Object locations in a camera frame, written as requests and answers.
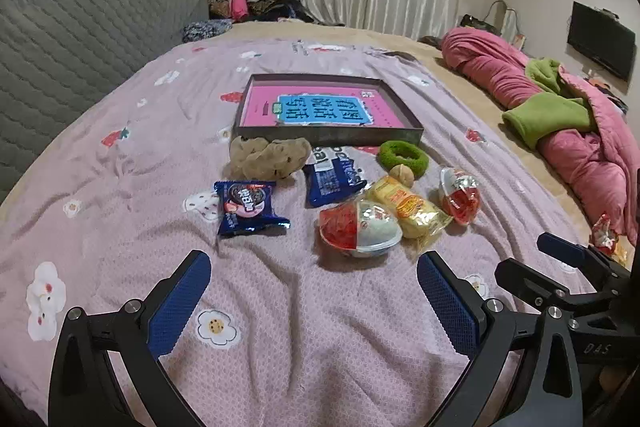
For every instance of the pink printed bedsheet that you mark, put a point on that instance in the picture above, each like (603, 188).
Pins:
(150, 132)

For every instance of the arched table mirror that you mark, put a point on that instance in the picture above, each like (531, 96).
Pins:
(510, 24)

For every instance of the grey quilted headboard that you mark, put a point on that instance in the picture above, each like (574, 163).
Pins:
(75, 32)

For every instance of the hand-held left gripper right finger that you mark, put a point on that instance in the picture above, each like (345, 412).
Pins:
(447, 302)

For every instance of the shallow grey cardboard box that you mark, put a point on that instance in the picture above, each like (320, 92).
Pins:
(325, 138)

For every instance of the blue floral cloth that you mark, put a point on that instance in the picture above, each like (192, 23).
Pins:
(205, 29)

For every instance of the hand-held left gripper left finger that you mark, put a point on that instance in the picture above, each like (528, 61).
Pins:
(180, 302)

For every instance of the blue pink cookie packet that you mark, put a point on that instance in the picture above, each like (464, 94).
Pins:
(247, 207)

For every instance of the small tan ball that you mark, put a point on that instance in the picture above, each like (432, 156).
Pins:
(402, 176)

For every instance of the blue foil snack packet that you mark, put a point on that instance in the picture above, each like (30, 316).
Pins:
(330, 182)

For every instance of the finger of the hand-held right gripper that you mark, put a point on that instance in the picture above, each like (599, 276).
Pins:
(540, 282)
(560, 249)

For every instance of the yellow cake packet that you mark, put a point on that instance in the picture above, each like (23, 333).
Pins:
(405, 207)

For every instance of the red white plastic egg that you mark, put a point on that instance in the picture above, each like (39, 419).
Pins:
(370, 227)
(460, 202)

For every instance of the pink quilt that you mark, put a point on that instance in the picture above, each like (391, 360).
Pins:
(490, 67)

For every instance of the beige plush toy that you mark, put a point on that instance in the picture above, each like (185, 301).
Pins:
(270, 157)

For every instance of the red white snack wrapper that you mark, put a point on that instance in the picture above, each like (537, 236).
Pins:
(605, 232)

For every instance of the green fleece blanket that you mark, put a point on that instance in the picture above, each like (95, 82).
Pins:
(545, 112)

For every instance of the black bag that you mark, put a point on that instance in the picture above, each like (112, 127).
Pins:
(477, 24)

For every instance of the black wall television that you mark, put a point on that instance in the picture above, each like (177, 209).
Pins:
(600, 39)

